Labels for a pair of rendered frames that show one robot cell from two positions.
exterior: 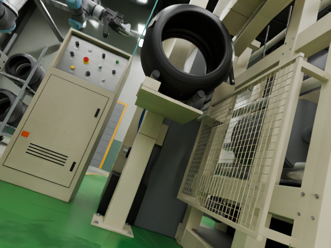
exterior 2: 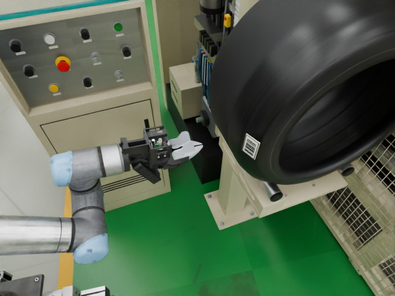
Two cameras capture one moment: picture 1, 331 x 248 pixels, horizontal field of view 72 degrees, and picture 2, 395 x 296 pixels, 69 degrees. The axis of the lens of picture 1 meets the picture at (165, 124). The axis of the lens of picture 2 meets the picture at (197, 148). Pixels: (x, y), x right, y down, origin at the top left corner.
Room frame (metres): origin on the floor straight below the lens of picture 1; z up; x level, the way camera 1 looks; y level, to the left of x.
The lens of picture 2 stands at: (0.77, 0.48, 1.71)
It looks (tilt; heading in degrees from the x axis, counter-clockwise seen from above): 51 degrees down; 349
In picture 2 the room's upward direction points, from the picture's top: straight up
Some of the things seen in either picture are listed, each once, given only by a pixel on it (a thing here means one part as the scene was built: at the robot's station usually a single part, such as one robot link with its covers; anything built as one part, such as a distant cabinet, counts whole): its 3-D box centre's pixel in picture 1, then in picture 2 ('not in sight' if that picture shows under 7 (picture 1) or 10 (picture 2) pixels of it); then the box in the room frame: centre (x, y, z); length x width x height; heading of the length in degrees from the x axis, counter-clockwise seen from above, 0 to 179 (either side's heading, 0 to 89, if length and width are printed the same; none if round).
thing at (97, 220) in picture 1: (112, 223); (230, 204); (1.62, 0.10, 0.01); 0.27 x 0.27 x 0.02; 9
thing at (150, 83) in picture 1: (147, 93); (248, 167); (1.35, 0.17, 0.84); 0.36 x 0.09 x 0.06; 9
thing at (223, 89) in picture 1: (215, 104); not in sight; (1.64, -0.31, 1.05); 0.20 x 0.15 x 0.30; 9
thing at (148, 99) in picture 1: (165, 107); (279, 162); (1.37, 0.04, 0.80); 0.37 x 0.36 x 0.02; 99
